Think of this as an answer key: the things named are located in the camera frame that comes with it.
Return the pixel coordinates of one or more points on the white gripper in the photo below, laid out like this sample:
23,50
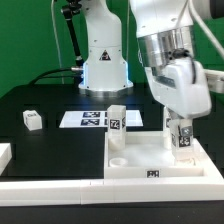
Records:
176,90

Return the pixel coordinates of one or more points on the white square table top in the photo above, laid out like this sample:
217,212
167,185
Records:
145,156

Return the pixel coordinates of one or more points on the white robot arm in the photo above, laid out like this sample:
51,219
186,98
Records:
164,37

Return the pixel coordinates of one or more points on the white L-shaped obstacle fence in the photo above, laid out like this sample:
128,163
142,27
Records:
183,182

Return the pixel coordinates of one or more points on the white marker sheet with tags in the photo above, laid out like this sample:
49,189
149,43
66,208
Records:
80,119

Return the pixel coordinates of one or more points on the white block at left edge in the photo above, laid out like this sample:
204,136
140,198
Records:
5,155

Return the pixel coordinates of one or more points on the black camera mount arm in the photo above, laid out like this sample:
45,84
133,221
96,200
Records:
71,9

